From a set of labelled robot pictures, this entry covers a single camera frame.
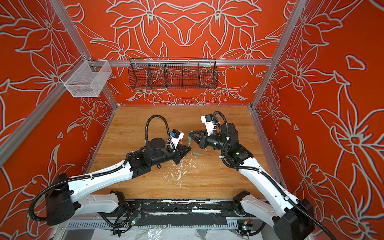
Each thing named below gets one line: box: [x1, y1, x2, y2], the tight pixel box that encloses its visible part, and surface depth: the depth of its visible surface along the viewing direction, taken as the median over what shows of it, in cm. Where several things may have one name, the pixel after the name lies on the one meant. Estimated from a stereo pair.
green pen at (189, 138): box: [187, 130, 194, 148], surface depth 69 cm
